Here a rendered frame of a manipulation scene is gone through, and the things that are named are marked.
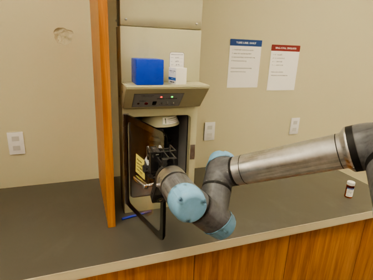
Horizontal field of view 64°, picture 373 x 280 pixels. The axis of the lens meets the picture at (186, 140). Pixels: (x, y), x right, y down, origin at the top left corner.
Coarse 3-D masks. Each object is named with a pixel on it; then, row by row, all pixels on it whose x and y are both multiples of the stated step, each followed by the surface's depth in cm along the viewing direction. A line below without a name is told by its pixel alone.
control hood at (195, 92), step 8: (128, 88) 105; (136, 88) 106; (144, 88) 107; (152, 88) 108; (160, 88) 109; (168, 88) 110; (176, 88) 111; (184, 88) 112; (192, 88) 113; (200, 88) 114; (208, 88) 115; (128, 96) 109; (184, 96) 116; (192, 96) 118; (200, 96) 119; (128, 104) 113; (184, 104) 122; (192, 104) 123
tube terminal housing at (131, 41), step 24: (120, 48) 111; (144, 48) 114; (168, 48) 117; (192, 48) 120; (120, 72) 114; (168, 72) 119; (192, 72) 123; (120, 96) 119; (120, 120) 123; (192, 120) 129; (120, 144) 129; (120, 168) 134; (192, 168) 136
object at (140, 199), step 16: (128, 128) 115; (144, 128) 104; (128, 144) 117; (144, 144) 106; (160, 144) 96; (128, 160) 120; (128, 176) 122; (128, 192) 125; (144, 192) 111; (144, 208) 113; (160, 208) 102; (160, 224) 104; (160, 240) 106
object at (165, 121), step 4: (152, 116) 127; (156, 116) 127; (160, 116) 127; (164, 116) 127; (168, 116) 128; (172, 116) 130; (176, 116) 133; (140, 120) 134; (144, 120) 129; (148, 120) 128; (152, 120) 127; (156, 120) 127; (160, 120) 127; (164, 120) 127; (168, 120) 128; (172, 120) 129; (176, 120) 132; (152, 124) 127; (156, 124) 127; (160, 124) 127; (164, 124) 127; (168, 124) 128; (172, 124) 129; (176, 124) 131
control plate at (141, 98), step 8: (136, 96) 109; (144, 96) 111; (152, 96) 112; (160, 96) 113; (168, 96) 114; (176, 96) 115; (136, 104) 114; (144, 104) 115; (160, 104) 118; (168, 104) 119; (176, 104) 120
